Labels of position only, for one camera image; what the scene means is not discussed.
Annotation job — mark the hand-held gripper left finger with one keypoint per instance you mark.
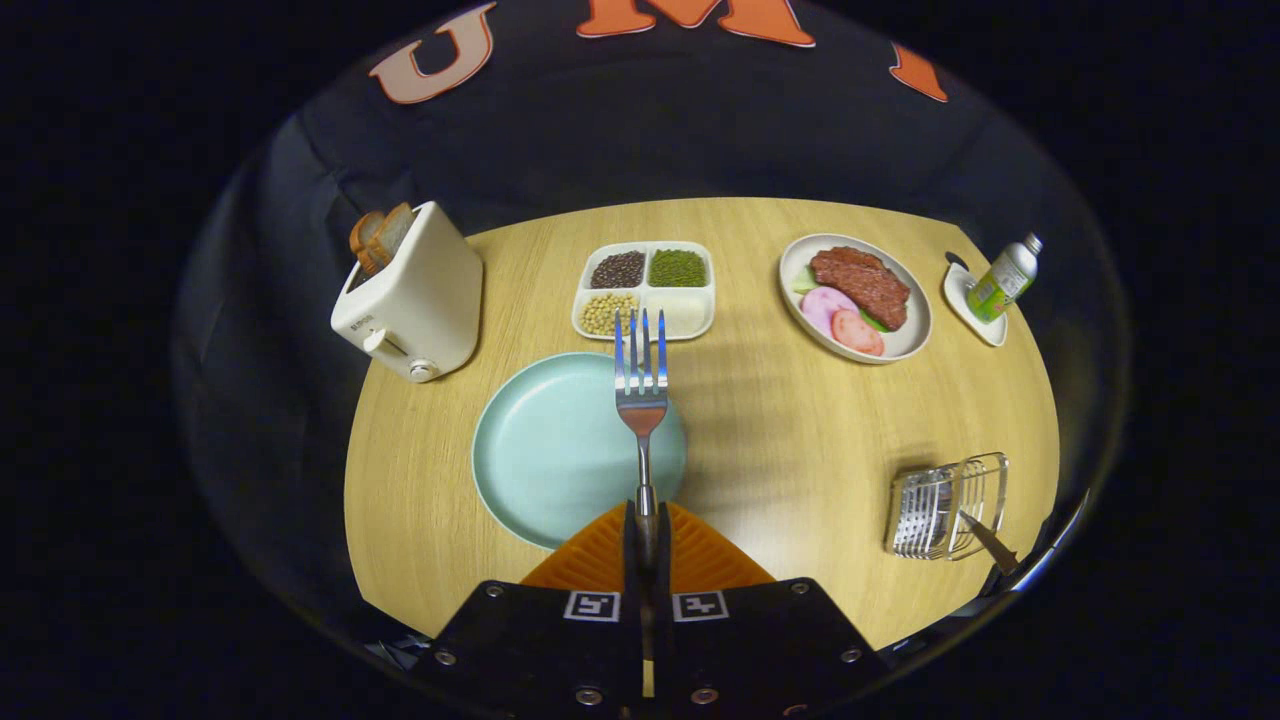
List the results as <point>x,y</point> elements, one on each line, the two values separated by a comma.
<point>632,560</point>

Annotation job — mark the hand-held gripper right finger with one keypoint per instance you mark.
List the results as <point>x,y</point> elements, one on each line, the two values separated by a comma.
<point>662,560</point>

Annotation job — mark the light blue plate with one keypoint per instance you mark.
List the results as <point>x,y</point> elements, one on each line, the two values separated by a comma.
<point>550,450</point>

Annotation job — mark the white divided tray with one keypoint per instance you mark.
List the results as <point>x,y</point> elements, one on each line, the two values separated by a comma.
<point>690,315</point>

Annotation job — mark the yellow soybeans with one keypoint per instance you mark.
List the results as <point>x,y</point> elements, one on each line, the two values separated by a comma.
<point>605,313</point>

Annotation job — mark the perforated metal basket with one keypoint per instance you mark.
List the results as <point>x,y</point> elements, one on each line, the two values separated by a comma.
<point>920,510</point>

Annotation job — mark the dark red beans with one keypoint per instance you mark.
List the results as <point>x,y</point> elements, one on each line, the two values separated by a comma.
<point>617,269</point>

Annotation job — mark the green beans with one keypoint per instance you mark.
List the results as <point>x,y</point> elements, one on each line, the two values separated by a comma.
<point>677,268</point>

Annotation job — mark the reddish ham slice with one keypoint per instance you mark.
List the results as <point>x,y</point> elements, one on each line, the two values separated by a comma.
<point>857,332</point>

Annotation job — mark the pale pink ham slice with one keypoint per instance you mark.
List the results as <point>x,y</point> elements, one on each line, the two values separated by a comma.
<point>825,305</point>

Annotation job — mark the green lettuce leaf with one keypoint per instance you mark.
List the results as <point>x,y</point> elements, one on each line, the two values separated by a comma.
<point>804,281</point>

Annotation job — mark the beige plate with meat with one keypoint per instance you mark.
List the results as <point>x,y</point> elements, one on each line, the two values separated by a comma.
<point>905,340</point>

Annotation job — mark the white toaster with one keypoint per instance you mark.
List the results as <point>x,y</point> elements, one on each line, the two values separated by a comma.
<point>420,300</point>

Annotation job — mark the brown meat slab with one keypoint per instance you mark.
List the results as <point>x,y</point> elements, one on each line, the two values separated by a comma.
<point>860,285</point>

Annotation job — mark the white square saucer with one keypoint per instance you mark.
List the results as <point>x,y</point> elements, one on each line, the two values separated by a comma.
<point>960,295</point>

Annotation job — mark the toasted bread slice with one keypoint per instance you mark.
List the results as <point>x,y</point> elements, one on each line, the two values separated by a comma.
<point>393,230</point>
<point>362,235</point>

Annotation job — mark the silver and green bottle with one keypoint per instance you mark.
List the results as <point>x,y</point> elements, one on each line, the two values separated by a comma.
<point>1000,280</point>

